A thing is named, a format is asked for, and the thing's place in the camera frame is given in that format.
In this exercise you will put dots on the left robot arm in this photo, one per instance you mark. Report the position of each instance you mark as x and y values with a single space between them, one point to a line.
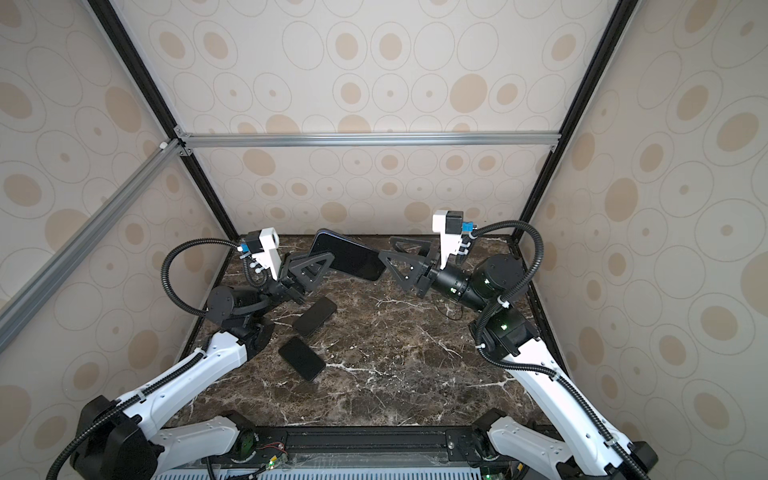
244 332

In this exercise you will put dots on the black phone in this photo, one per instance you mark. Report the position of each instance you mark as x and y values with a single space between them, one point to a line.
309 322
302 358

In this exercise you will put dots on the left aluminium rail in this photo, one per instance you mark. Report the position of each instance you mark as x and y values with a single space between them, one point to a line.
22 308

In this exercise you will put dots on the black phone lower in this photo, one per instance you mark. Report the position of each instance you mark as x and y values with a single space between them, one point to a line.
302 358

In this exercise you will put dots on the left black corner post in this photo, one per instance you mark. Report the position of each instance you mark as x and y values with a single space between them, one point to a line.
107 17

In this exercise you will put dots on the horizontal aluminium rail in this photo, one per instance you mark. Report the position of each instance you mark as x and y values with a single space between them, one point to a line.
354 140

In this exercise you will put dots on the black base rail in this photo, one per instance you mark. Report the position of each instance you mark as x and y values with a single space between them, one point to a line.
372 447

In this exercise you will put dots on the right black corner post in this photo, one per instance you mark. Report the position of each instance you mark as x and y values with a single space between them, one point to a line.
606 47

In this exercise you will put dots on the black corner post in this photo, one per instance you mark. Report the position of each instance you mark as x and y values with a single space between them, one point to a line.
107 17
606 47

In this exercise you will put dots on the black phone upper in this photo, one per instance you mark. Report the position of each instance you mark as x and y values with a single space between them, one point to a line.
309 322

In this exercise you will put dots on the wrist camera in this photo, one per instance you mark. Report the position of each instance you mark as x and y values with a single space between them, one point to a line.
259 249
455 235

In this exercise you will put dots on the blue phone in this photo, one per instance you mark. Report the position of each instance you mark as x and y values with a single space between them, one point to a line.
350 257

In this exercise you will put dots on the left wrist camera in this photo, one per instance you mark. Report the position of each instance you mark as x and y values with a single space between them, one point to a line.
259 249

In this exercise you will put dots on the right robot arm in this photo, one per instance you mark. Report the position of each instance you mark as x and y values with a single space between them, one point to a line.
587 445

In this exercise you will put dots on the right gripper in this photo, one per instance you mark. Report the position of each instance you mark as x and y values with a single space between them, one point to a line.
425 271

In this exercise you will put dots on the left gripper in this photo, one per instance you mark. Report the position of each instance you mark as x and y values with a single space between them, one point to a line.
287 289

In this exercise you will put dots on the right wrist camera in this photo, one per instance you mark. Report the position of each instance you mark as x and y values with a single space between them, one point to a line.
455 235

